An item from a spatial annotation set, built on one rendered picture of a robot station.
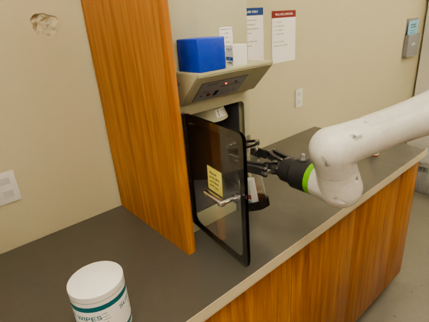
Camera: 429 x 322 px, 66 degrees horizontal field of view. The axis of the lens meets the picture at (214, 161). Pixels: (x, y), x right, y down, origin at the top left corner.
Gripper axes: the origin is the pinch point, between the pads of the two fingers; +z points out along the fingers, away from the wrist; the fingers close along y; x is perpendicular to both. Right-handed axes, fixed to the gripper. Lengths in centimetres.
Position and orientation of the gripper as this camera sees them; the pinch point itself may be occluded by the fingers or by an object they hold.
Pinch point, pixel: (246, 155)
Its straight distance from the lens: 112.6
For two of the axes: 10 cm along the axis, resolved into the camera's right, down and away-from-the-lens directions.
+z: -6.3, -2.5, 7.3
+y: -7.7, 2.9, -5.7
